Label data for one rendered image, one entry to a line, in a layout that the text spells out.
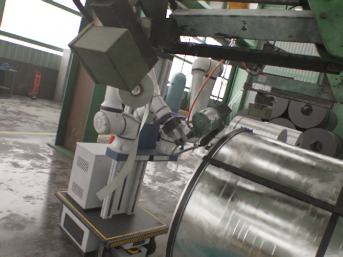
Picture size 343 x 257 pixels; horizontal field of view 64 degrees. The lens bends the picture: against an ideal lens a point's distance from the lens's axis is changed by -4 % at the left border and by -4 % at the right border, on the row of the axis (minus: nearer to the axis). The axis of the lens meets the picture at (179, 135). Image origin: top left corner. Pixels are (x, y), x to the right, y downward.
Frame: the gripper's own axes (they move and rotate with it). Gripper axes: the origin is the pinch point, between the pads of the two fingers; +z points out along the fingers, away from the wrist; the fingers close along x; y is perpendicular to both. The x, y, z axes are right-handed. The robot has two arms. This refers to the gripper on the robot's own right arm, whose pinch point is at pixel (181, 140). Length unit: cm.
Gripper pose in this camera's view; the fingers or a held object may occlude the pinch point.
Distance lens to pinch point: 168.0
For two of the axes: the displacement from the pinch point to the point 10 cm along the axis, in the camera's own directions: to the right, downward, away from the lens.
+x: -5.2, 4.1, 7.5
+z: 5.4, 8.4, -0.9
